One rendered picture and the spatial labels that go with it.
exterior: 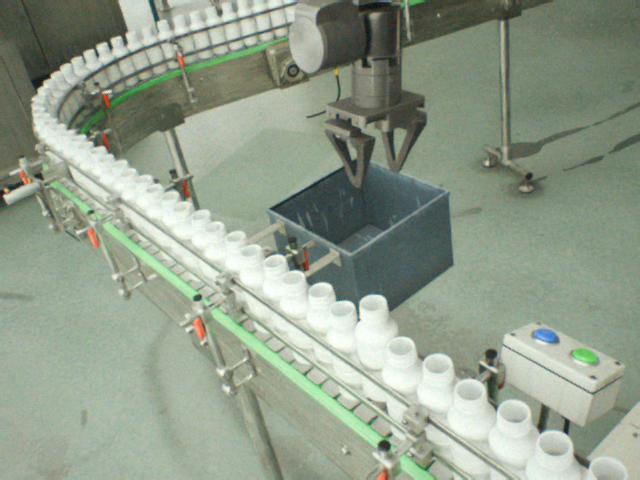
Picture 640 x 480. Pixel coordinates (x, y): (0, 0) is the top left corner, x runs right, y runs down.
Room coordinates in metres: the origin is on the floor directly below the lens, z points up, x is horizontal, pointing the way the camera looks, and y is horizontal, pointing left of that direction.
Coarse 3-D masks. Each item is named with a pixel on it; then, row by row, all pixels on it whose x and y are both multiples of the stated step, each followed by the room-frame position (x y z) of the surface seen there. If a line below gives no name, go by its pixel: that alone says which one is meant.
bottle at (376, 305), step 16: (368, 304) 0.72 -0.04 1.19; (384, 304) 0.70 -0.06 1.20; (368, 320) 0.69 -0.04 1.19; (384, 320) 0.69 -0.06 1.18; (368, 336) 0.69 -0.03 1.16; (384, 336) 0.68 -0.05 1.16; (368, 352) 0.68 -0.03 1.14; (384, 352) 0.68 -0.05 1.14; (368, 368) 0.68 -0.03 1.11; (368, 384) 0.68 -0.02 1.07; (384, 400) 0.67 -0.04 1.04
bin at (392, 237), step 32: (352, 160) 1.58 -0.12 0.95; (320, 192) 1.51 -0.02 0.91; (352, 192) 1.57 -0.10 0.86; (384, 192) 1.52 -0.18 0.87; (416, 192) 1.42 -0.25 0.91; (448, 192) 1.33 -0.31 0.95; (288, 224) 1.35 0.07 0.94; (320, 224) 1.50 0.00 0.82; (352, 224) 1.56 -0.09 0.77; (384, 224) 1.54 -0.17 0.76; (416, 224) 1.28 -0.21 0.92; (448, 224) 1.33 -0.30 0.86; (320, 256) 1.27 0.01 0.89; (352, 256) 1.17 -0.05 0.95; (384, 256) 1.22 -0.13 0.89; (416, 256) 1.27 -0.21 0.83; (448, 256) 1.33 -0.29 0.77; (352, 288) 1.18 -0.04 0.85; (384, 288) 1.21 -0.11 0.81; (416, 288) 1.26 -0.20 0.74
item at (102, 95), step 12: (504, 0) 2.77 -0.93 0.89; (408, 12) 2.61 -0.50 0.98; (408, 24) 2.60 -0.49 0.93; (408, 36) 2.61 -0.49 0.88; (180, 48) 2.37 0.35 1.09; (180, 60) 2.36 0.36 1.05; (84, 84) 2.15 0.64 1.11; (96, 84) 2.12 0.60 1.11; (84, 96) 2.13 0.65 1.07; (96, 96) 2.11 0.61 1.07; (192, 96) 2.37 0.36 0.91; (108, 120) 2.12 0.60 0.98; (120, 132) 2.13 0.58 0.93; (120, 144) 2.12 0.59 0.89
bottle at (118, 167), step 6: (114, 162) 1.39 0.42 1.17; (120, 162) 1.40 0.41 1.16; (126, 162) 1.39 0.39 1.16; (114, 168) 1.37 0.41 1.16; (120, 168) 1.36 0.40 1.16; (126, 168) 1.37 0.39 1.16; (114, 174) 1.37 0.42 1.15; (120, 174) 1.36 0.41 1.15; (120, 180) 1.36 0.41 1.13; (114, 186) 1.37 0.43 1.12; (120, 186) 1.36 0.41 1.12; (120, 192) 1.35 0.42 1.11; (126, 210) 1.36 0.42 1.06; (126, 216) 1.36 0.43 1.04
